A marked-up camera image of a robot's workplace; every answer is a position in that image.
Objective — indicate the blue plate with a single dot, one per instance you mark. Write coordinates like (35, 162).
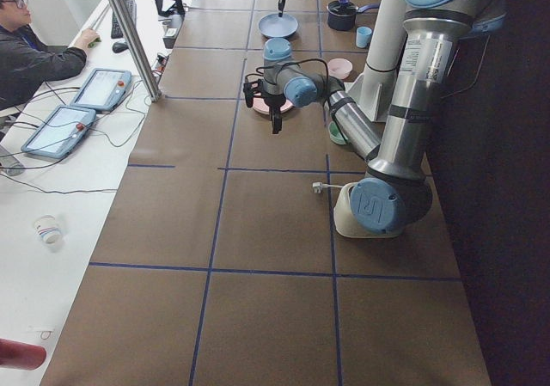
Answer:
(275, 26)

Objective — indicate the dark blue saucepan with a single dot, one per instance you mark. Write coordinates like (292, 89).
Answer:
(342, 14)

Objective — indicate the green bowl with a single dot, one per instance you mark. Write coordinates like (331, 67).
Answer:
(336, 135)

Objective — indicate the water bottle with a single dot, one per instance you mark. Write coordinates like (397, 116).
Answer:
(11, 166)

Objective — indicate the red cylinder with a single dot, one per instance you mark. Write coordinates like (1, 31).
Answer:
(21, 356)

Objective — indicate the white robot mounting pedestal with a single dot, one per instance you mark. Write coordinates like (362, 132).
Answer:
(374, 87)

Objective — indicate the paper cup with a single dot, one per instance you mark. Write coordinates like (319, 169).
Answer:
(49, 232)

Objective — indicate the far teach pendant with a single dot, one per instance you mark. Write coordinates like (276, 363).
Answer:
(103, 90)

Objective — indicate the person's hand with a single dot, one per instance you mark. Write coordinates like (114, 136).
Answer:
(87, 37)

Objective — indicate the aluminium frame post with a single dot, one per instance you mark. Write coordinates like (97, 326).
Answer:
(136, 49)

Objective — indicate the seated person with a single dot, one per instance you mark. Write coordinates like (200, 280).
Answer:
(26, 62)

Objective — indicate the near teach pendant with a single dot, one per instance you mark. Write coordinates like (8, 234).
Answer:
(60, 132)

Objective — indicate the pink bowl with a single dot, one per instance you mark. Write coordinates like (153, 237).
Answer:
(340, 68)

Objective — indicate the pink plate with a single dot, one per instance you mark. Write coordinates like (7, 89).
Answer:
(260, 106)

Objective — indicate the black computer mouse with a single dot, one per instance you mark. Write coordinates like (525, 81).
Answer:
(119, 47)

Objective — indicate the teach pendant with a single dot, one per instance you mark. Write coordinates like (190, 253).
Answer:
(103, 90)
(60, 132)

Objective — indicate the light blue cup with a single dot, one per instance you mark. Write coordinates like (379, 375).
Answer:
(363, 36)

